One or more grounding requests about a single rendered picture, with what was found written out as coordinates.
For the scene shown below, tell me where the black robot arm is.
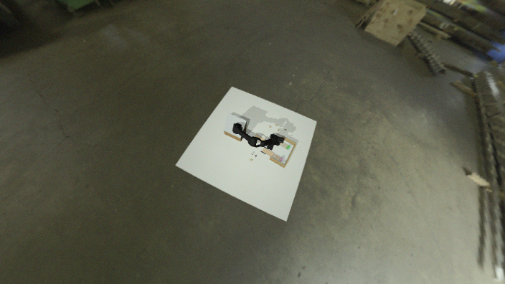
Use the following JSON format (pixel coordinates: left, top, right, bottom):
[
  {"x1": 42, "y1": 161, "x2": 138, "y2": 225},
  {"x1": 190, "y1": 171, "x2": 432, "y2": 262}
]
[{"x1": 232, "y1": 123, "x2": 284, "y2": 148}]

